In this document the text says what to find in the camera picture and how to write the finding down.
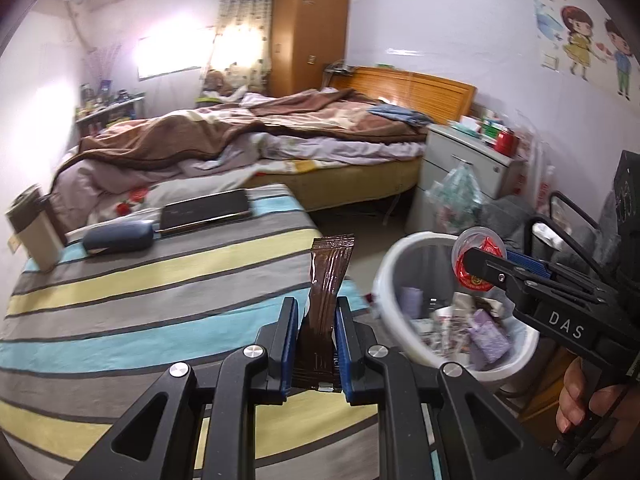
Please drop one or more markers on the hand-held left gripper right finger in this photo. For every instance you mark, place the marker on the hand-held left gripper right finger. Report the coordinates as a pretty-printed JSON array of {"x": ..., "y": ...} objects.
[{"x": 345, "y": 345}]

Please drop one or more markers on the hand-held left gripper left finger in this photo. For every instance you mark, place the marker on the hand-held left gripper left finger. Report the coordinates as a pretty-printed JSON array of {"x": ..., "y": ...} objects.
[{"x": 287, "y": 345}]

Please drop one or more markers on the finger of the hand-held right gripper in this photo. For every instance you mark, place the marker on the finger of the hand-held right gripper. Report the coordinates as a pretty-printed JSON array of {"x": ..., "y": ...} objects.
[
  {"x": 530, "y": 263},
  {"x": 495, "y": 270}
]

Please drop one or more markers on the clear plastic cup red lid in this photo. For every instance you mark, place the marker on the clear plastic cup red lid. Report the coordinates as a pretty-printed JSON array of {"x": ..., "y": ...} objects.
[{"x": 475, "y": 274}]

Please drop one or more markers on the brown sachet packet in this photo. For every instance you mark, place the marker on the brown sachet packet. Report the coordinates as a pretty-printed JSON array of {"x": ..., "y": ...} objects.
[{"x": 325, "y": 290}]

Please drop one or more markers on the white trash bin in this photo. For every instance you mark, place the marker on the white trash bin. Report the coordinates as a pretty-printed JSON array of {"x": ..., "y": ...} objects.
[{"x": 395, "y": 270}]

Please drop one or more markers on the person's right hand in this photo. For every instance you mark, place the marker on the person's right hand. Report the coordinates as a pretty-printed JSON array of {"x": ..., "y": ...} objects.
[{"x": 572, "y": 395}]

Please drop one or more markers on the black chair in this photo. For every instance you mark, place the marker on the black chair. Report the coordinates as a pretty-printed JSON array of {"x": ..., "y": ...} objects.
[{"x": 555, "y": 220}]

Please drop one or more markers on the grey clothes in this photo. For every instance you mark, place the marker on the grey clothes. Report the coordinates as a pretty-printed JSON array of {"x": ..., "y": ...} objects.
[{"x": 500, "y": 215}]

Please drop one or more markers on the white plastic bag red print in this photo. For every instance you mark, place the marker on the white plastic bag red print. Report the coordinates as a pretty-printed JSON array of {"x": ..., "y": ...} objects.
[{"x": 546, "y": 185}]

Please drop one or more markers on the green plastic bag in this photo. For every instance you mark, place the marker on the green plastic bag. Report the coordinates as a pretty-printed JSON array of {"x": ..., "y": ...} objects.
[{"x": 457, "y": 195}]

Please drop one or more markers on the white nightstand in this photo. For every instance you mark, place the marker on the white nightstand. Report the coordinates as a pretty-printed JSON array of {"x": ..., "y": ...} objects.
[{"x": 450, "y": 150}]

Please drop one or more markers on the green tissue box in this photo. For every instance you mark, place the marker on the green tissue box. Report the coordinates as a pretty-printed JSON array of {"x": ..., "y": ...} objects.
[{"x": 465, "y": 124}]

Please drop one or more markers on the black tablet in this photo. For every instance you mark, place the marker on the black tablet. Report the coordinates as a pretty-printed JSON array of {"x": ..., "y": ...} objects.
[{"x": 205, "y": 210}]

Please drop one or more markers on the folded blue clothing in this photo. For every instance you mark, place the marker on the folded blue clothing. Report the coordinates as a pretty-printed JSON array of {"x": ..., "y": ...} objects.
[{"x": 400, "y": 114}]

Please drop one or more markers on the lilac quilt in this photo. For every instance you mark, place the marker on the lilac quilt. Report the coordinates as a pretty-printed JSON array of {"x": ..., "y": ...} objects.
[{"x": 350, "y": 150}]

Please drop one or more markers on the dark blue glasses case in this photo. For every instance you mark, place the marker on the dark blue glasses case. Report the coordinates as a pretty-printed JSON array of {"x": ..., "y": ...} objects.
[{"x": 117, "y": 236}]

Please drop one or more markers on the wooden bed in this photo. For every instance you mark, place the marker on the wooden bed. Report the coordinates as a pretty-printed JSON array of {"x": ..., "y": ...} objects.
[{"x": 400, "y": 90}]

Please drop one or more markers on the brown blanket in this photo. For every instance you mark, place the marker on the brown blanket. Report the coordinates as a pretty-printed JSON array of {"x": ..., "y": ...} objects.
[{"x": 200, "y": 135}]

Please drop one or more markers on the power strip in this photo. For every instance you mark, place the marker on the power strip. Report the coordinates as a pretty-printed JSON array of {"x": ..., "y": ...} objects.
[{"x": 336, "y": 68}]

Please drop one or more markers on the brown teddy bear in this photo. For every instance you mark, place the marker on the brown teddy bear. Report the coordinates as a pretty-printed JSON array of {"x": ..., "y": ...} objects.
[{"x": 216, "y": 82}]

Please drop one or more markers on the cluttered shelf desk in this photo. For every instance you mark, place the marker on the cluttered shelf desk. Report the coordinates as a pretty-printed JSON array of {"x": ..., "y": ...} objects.
[{"x": 110, "y": 112}]

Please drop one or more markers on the wooden wardrobe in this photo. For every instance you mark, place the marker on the wooden wardrobe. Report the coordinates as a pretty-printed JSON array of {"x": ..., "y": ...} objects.
[{"x": 310, "y": 25}]

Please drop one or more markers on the window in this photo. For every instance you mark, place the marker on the window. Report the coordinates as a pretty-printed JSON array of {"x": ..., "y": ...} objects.
[{"x": 170, "y": 55}]

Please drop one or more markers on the vase of purple branches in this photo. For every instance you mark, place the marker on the vase of purple branches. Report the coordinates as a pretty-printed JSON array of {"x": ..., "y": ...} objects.
[{"x": 102, "y": 65}]

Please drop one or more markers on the patterned curtain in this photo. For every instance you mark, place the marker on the patterned curtain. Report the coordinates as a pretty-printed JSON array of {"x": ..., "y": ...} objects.
[{"x": 240, "y": 10}]

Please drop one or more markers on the white light switch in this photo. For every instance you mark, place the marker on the white light switch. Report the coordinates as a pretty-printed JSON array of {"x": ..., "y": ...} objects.
[{"x": 549, "y": 59}]

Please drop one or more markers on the cartoon boy wall sticker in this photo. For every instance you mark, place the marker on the cartoon boy wall sticker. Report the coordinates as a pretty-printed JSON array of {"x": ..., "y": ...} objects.
[{"x": 619, "y": 55}]

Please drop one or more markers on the cartoon girl wall sticker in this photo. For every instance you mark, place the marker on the cartoon girl wall sticker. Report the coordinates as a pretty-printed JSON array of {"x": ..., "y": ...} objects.
[{"x": 577, "y": 40}]

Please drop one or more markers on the pale blue wall sticker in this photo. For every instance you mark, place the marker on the pale blue wall sticker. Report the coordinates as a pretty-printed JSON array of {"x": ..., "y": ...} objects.
[{"x": 547, "y": 20}]

